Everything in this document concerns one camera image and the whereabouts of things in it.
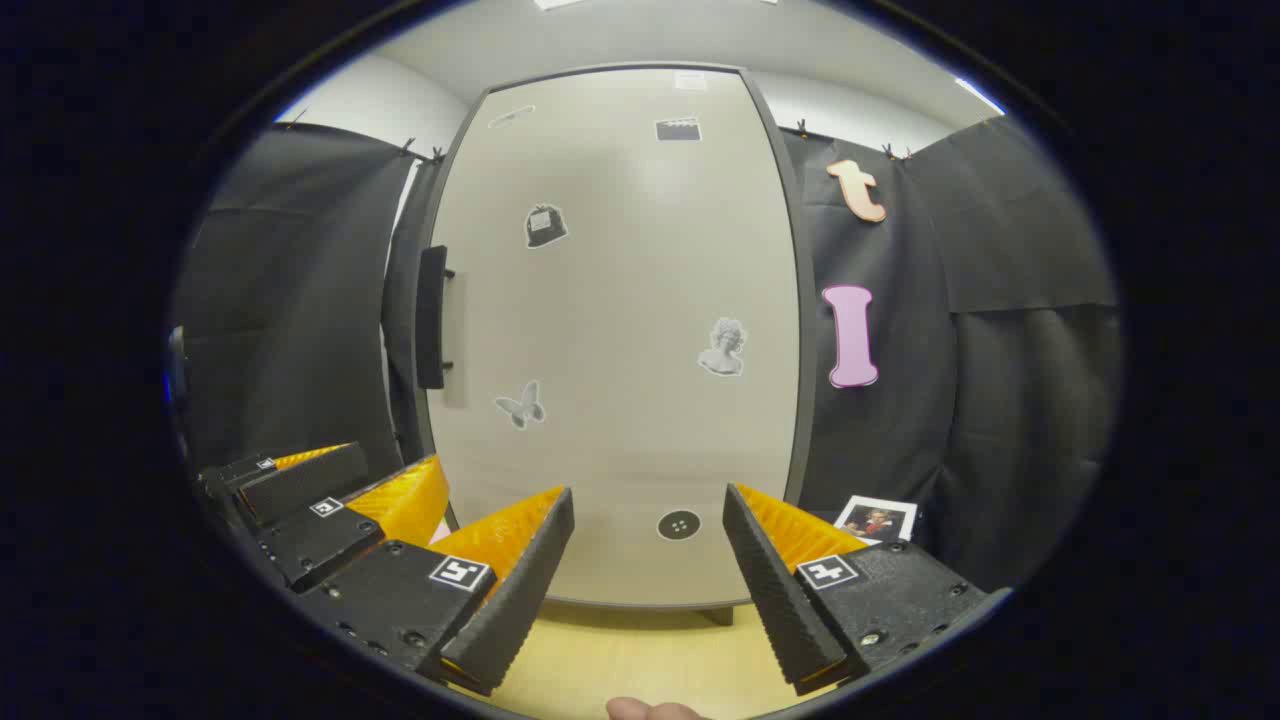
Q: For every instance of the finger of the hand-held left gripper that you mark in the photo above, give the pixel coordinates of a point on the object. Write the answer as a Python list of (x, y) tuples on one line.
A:
[(320, 545), (300, 485)]

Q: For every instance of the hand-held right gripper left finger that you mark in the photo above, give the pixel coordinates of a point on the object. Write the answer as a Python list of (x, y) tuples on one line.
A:
[(520, 600)]

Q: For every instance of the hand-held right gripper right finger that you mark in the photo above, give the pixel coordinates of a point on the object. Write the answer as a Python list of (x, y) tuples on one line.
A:
[(775, 600)]

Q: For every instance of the small pink item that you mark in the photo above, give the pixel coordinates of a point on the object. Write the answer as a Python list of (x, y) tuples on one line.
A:
[(441, 534)]

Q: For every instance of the white book with portrait cover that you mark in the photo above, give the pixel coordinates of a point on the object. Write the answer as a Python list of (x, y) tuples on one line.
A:
[(877, 520)]

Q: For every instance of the black backdrop cloth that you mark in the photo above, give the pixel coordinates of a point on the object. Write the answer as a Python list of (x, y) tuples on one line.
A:
[(290, 300)]

